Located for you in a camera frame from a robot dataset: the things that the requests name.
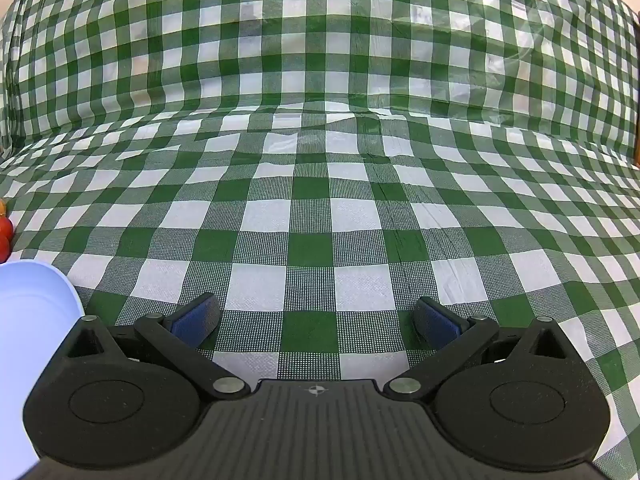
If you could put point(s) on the green checkered tablecloth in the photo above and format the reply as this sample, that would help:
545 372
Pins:
320 160

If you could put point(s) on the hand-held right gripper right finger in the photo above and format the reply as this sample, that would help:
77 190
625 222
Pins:
442 324

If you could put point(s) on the light blue plate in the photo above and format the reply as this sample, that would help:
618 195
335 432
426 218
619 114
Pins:
30 335

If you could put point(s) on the red tomato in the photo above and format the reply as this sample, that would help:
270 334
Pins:
5 227
3 249

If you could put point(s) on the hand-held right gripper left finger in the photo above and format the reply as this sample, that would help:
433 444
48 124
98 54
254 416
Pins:
192 322

